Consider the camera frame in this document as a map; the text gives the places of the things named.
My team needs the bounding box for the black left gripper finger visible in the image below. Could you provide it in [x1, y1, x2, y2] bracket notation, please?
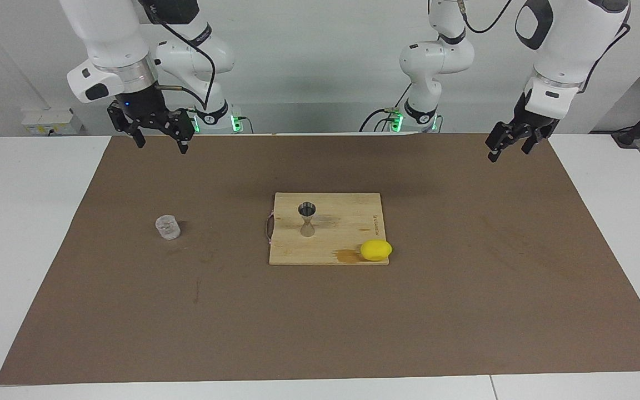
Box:
[485, 121, 516, 163]
[521, 127, 548, 156]

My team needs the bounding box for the wooden cutting board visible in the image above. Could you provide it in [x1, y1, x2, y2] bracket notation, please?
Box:
[265, 192, 390, 266]

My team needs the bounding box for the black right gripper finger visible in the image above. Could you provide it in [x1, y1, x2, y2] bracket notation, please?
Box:
[126, 124, 147, 149]
[167, 108, 196, 155]

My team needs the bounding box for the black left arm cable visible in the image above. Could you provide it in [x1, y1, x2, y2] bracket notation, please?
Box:
[456, 0, 632, 96]

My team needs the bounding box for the steel double jigger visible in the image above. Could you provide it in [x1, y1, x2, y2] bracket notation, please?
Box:
[297, 202, 317, 238]

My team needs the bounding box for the clear glass cup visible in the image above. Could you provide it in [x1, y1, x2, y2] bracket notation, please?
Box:
[155, 214, 181, 241]

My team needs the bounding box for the yellow lemon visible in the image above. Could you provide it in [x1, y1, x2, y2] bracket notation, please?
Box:
[360, 239, 393, 262]

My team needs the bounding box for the black left base cable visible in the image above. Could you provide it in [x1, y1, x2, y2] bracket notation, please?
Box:
[359, 78, 412, 134]

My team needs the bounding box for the brown table mat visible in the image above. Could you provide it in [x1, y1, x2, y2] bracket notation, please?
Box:
[0, 132, 640, 386]

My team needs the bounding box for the white wall power strip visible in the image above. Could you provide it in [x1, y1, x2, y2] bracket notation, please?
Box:
[21, 108, 84, 137]

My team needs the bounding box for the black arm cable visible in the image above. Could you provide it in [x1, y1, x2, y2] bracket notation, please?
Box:
[456, 0, 632, 96]
[142, 0, 217, 112]

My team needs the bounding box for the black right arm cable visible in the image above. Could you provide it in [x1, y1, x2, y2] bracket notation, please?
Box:
[142, 0, 217, 112]

